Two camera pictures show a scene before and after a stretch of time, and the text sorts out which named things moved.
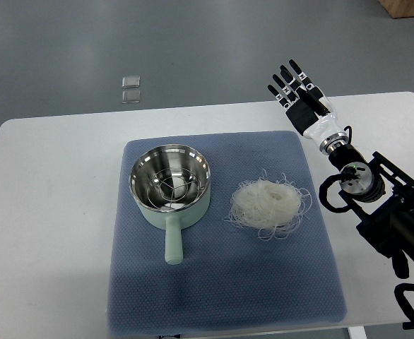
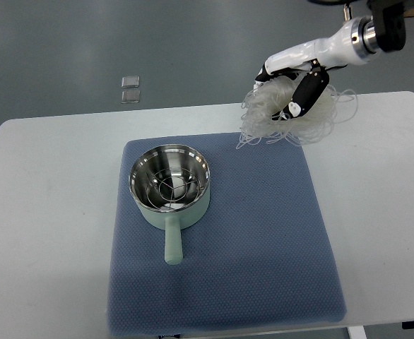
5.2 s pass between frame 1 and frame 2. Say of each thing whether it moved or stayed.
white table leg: stayed
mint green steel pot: stayed
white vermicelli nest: moved
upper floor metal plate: stayed
